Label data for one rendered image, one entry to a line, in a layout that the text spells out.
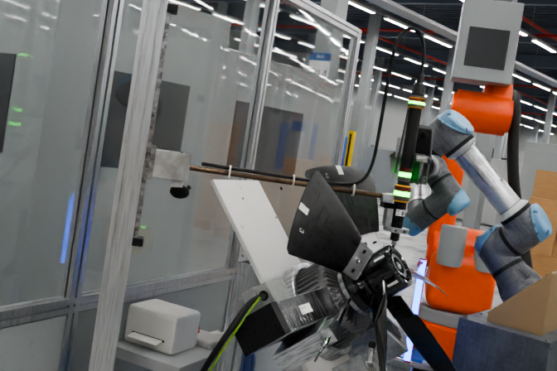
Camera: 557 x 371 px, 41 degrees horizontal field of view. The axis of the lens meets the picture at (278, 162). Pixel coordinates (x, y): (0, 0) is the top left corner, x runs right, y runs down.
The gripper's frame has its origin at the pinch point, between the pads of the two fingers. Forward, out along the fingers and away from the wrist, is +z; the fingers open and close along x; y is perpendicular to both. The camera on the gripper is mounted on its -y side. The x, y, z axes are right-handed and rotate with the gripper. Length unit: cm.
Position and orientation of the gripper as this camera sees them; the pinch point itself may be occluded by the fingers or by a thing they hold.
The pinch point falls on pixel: (404, 155)
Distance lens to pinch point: 199.1
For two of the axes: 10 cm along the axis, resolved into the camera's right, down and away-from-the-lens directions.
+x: -8.8, -1.6, 4.4
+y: -1.6, 9.9, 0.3
